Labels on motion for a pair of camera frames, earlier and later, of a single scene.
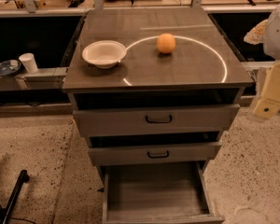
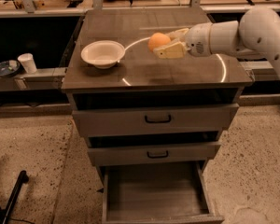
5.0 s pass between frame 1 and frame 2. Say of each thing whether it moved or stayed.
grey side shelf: stayed
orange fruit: moved
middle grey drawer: stayed
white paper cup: stayed
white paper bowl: stayed
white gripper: moved
